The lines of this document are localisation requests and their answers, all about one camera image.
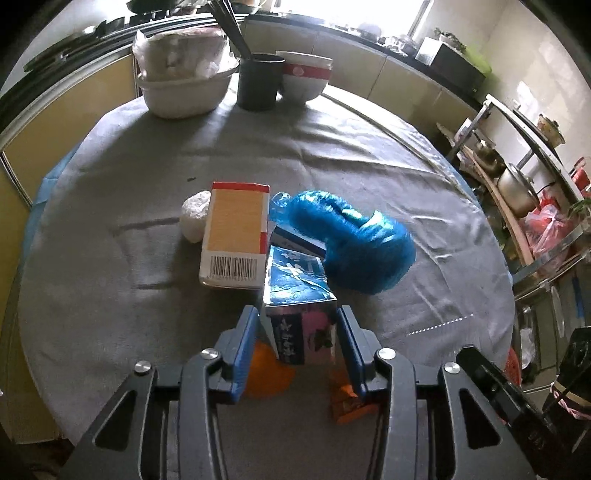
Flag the orange snack wrapper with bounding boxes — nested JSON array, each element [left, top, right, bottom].
[[329, 368, 379, 425]]

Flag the blue milk carton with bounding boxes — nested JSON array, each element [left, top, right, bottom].
[[262, 246, 338, 366]]

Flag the blue plastic bag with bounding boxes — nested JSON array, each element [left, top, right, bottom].
[[270, 190, 416, 295]]

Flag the orange white medicine box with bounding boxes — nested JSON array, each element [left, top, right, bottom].
[[199, 181, 270, 290]]

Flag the white tissue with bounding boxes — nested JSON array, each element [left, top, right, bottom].
[[179, 190, 211, 243]]

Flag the white purple medicine box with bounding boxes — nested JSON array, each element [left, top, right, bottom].
[[270, 224, 327, 259]]

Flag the red plastic mesh basket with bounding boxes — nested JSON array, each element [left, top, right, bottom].
[[504, 348, 522, 386]]

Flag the grey tablecloth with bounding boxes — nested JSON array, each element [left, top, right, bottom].
[[17, 73, 516, 480]]

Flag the pink plastic bag on rack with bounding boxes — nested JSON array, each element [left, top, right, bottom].
[[520, 191, 579, 260]]

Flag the steel pot with lid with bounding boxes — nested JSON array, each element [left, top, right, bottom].
[[497, 163, 540, 218]]

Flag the metal storage rack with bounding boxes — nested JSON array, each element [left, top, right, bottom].
[[447, 95, 590, 296]]

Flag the blue under tablecloth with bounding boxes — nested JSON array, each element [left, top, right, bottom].
[[20, 143, 81, 263]]

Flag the white basin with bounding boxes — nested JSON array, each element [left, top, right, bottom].
[[137, 64, 238, 120]]

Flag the ceramic pot on rack top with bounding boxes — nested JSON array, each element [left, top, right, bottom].
[[537, 114, 565, 148]]

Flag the black chopstick holder cup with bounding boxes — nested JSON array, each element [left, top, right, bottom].
[[236, 53, 286, 112]]

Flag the red white stacked bowls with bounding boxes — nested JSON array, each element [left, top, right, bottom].
[[276, 50, 332, 104]]

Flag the black microwave oven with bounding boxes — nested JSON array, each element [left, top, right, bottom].
[[415, 37, 485, 94]]

